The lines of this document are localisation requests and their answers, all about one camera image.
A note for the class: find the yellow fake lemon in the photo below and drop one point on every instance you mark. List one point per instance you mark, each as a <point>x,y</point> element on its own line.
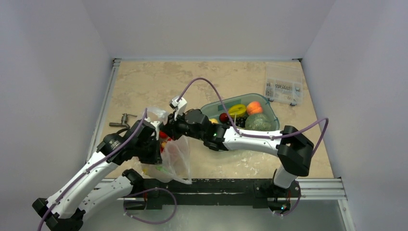
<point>214,121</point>

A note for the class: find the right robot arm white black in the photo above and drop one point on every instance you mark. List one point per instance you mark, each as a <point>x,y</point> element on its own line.
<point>290,146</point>

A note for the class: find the dark red fake plum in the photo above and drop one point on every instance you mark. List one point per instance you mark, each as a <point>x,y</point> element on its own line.
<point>223,118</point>

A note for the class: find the teal plastic basin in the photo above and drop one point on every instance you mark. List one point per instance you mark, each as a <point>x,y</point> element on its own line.
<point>215,109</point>

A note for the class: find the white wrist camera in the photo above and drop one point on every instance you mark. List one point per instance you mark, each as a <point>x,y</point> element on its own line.
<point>155,125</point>
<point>178,104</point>

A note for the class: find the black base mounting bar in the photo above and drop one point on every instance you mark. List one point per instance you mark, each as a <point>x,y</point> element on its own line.
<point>256,193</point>

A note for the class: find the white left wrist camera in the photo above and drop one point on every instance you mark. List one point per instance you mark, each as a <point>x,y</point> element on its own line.
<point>155,125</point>

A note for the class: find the aluminium frame rail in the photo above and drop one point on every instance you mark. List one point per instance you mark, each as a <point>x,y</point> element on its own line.
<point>322,189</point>

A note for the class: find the clear plastic screw box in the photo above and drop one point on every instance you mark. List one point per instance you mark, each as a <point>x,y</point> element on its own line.
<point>284,84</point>

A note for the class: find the grey metal tap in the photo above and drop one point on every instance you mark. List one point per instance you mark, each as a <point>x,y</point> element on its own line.
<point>124,121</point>

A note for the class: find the clear plastic bag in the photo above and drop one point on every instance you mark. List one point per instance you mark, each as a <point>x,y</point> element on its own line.
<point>175,163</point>

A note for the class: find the dark fake grape bunch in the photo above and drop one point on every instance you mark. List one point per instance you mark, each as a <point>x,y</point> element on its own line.
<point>238,121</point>

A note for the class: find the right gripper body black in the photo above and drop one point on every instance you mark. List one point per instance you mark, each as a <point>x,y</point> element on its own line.
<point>173,124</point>

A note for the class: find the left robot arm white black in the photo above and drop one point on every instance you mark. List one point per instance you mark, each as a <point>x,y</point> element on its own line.
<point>78,200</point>

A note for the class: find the orange fake peach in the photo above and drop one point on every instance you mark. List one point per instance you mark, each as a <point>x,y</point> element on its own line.
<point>254,107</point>

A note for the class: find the red fake cherry bunch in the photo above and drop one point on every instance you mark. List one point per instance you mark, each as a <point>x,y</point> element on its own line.
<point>164,139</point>

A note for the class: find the yellow green fake starfruit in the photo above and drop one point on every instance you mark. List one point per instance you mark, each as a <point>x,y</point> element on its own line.
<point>238,110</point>

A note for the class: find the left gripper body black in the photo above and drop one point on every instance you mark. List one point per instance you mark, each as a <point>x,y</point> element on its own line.
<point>147,151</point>

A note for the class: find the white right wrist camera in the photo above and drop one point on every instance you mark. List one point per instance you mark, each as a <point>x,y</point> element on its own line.
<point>178,104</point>

